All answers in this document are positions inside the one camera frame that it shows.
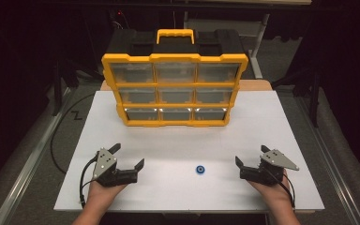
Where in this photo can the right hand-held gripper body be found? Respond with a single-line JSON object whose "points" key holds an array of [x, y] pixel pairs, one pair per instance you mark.
{"points": [[278, 159]]}

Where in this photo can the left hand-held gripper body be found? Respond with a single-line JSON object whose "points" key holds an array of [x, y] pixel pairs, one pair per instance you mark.
{"points": [[104, 162]]}

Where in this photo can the small blue wheel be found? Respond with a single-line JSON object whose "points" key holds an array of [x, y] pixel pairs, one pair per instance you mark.
{"points": [[200, 169]]}

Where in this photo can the clear plastic drawer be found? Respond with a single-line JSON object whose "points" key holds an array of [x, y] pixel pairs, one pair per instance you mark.
{"points": [[175, 73]]}

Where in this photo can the yellow and black organizer cabinet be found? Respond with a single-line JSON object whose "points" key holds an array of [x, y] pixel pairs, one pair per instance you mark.
{"points": [[175, 57]]}

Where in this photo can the person's left hand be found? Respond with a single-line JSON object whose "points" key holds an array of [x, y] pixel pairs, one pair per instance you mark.
{"points": [[101, 193]]}

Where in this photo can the person's right hand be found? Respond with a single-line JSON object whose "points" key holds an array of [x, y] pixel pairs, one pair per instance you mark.
{"points": [[276, 193]]}

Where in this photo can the black stand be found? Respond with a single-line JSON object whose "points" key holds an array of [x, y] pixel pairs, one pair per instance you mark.
{"points": [[315, 103], [56, 93]]}

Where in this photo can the rows of clear drawers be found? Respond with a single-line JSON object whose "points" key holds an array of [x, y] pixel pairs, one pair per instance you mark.
{"points": [[131, 73]]}

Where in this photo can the metal floor rail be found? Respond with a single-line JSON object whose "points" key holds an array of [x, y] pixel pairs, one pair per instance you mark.
{"points": [[336, 176], [24, 175]]}

